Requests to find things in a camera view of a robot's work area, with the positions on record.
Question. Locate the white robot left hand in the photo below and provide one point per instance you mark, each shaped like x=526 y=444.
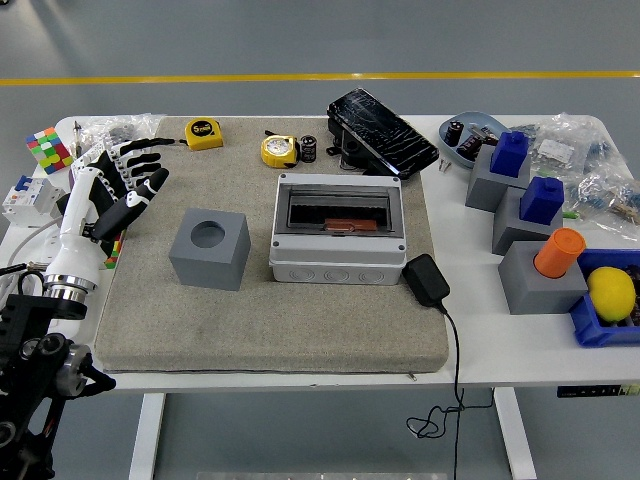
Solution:
x=77 y=225

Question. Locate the grey lidded junction box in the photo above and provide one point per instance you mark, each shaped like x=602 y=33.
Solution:
x=340 y=260

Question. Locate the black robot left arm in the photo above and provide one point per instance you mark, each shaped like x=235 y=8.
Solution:
x=30 y=320

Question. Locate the small colourful puzzle cube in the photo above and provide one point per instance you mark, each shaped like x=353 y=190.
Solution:
x=114 y=255

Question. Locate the white circuit breaker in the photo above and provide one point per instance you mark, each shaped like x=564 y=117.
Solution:
x=30 y=200

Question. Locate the white printed carton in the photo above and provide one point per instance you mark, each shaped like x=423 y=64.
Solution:
x=95 y=150

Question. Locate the large colourful puzzle cube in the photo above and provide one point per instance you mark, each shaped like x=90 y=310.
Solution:
x=47 y=150

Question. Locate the thin screwdriver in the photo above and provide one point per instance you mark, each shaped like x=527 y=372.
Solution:
x=76 y=135

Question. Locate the clear bag of dark parts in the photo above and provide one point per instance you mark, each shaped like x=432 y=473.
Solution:
x=120 y=127

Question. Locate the grey block with round hole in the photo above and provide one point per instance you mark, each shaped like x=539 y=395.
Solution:
x=210 y=265

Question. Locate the yellow square tape measure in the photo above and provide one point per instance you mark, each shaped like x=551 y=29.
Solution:
x=202 y=132

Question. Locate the yellow round tape measure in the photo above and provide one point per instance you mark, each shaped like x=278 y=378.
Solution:
x=277 y=150

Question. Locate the white table leg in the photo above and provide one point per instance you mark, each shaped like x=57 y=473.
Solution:
x=515 y=435
x=147 y=435

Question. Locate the small black capacitor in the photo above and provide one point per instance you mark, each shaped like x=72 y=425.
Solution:
x=309 y=149

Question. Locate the grey-brown mat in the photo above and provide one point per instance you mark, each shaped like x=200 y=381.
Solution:
x=300 y=325

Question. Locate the black power adapter plug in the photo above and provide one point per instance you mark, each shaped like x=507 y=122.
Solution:
x=425 y=280

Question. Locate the dark brown capacitor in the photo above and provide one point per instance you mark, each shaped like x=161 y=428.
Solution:
x=469 y=145

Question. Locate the grey block holder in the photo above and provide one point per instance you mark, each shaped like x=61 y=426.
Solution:
x=530 y=295
x=507 y=225
x=482 y=185

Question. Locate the blue-grey oval tray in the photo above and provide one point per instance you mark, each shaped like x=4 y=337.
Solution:
x=477 y=120

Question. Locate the blue block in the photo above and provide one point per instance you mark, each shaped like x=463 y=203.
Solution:
x=540 y=200
x=509 y=152

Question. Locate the clear bag with white label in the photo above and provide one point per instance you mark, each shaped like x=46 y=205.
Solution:
x=555 y=147

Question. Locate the small green part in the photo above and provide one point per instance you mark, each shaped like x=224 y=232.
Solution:
x=570 y=215

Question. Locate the blue plastic bin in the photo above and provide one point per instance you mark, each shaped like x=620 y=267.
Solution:
x=590 y=325

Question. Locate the clear bag of small parts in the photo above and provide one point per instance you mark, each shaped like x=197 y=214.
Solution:
x=600 y=190

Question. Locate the yellow lemon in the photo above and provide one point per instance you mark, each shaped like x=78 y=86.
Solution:
x=610 y=295

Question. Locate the black table control panel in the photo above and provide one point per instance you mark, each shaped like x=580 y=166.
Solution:
x=590 y=391

